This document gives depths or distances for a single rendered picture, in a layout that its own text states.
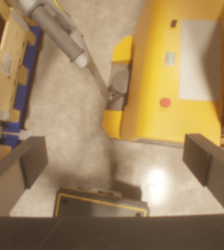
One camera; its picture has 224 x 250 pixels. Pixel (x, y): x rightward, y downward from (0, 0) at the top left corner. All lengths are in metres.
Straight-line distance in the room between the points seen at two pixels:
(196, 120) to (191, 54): 0.29
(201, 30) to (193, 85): 0.26
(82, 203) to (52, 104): 0.99
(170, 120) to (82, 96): 1.16
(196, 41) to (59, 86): 1.36
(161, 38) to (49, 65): 1.38
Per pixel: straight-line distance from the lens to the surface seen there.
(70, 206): 1.48
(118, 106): 1.41
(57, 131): 1.82
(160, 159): 1.67
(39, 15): 0.44
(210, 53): 0.92
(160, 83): 0.82
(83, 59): 0.42
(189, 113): 0.81
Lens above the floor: 1.65
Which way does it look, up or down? 80 degrees down
